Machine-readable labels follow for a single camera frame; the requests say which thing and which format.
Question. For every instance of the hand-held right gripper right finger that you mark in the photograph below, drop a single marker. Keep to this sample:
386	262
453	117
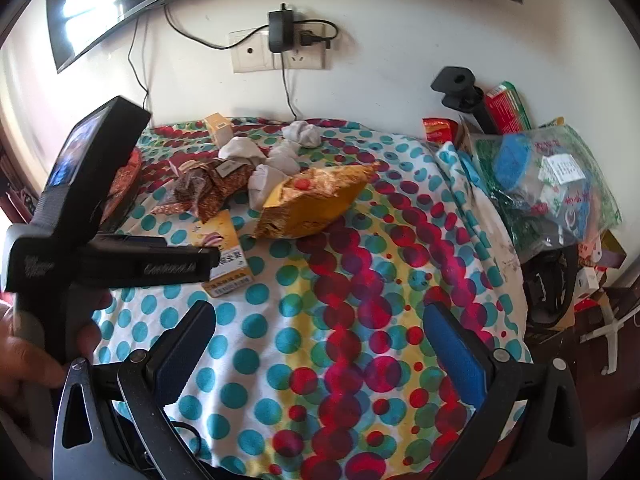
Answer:
457	355

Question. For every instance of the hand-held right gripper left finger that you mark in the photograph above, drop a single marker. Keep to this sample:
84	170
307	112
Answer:
187	350

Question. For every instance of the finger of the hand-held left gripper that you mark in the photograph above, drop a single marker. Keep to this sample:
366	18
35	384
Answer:
165	265

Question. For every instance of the yellow carton box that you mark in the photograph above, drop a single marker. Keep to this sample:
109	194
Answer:
227	232
220	127

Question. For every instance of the brown snack bag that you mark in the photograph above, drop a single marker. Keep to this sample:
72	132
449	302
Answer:
215	195

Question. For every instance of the white sock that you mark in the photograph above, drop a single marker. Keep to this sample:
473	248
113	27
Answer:
302	133
265	185

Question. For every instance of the orange snack bag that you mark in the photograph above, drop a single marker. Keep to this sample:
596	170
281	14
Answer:
310	205

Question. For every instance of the person's left hand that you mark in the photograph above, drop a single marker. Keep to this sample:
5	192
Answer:
35	365

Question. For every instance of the black bag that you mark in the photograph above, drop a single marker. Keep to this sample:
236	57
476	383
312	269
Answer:
547	285

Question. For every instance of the polka dot tablecloth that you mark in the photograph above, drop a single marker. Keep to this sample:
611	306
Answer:
310	310

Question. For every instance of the clear green printed plastic bag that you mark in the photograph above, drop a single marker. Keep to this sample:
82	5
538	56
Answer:
565	195

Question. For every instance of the red snack packet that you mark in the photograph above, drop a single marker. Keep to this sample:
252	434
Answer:
440	130

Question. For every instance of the green and red packet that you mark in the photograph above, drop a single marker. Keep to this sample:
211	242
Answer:
506	107

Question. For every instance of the black power adapter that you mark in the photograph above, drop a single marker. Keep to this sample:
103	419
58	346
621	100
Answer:
281	30

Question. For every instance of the black stand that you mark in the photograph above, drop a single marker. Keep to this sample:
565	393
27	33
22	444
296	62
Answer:
457	85

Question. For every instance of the black plug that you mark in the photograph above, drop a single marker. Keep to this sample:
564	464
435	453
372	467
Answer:
312	37

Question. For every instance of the white wall socket panel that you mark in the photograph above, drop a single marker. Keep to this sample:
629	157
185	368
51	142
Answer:
252	52

